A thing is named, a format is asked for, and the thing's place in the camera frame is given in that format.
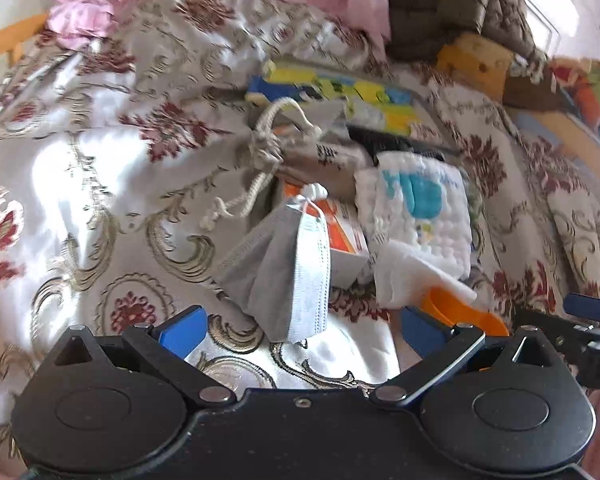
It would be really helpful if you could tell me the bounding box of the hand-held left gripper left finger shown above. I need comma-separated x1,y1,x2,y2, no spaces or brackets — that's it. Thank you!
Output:
55,307,231,404

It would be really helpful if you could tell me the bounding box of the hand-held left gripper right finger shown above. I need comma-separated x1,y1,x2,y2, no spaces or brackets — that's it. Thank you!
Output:
371,307,556,407

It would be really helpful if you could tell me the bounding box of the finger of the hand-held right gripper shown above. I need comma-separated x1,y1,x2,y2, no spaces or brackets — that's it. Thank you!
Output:
512,309,598,361
564,293,600,325

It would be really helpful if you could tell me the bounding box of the grey sock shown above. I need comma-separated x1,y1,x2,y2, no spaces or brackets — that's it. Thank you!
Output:
215,205,301,343

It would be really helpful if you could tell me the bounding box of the white face mask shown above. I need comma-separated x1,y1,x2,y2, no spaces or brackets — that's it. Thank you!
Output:
284,194,334,346

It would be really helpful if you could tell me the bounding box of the dark striped sock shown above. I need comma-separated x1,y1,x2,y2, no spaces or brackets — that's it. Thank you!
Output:
347,125,461,166

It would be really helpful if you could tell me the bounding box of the beige drawstring bag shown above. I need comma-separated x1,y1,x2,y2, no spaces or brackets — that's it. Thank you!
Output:
197,97,381,231

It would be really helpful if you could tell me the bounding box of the orange plastic cup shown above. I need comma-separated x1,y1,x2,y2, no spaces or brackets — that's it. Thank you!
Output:
427,285,511,338

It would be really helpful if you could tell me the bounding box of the white folded cloth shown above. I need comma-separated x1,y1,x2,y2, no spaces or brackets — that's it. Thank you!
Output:
375,240,478,309

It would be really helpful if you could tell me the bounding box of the white printed quilted cloth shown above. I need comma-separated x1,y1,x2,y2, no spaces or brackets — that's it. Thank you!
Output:
355,152,473,281

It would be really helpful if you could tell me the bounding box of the orange and white medicine box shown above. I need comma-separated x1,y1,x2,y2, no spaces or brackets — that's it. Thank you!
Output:
280,182,372,288

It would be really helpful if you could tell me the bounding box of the floral bedspread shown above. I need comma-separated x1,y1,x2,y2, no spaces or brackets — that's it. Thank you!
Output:
0,0,600,461

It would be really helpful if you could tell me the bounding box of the colourful printed cloth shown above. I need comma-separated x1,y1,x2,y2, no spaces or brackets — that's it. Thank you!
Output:
550,57,600,151

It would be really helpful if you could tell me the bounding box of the cartoon print bag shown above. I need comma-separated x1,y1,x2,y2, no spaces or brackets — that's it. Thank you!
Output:
247,62,420,136

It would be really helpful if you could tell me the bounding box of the window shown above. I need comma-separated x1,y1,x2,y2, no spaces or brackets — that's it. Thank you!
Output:
524,0,581,53

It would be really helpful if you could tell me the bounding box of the brown quilted jacket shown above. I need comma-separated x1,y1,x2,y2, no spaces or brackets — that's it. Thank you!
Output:
385,0,546,61

